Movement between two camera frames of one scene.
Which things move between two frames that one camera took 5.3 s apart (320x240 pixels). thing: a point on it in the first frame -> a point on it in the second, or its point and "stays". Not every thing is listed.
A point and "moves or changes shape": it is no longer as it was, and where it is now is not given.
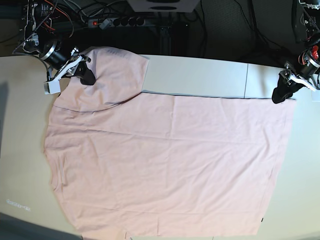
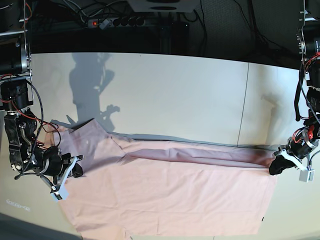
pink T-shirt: x=126 y=163 moves or changes shape
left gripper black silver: x=61 y=61 -> x=52 y=163
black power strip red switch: x=106 y=23 stays
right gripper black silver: x=308 y=73 -> x=301 y=143
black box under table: x=175 y=40 stays
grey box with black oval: x=164 y=5 stays
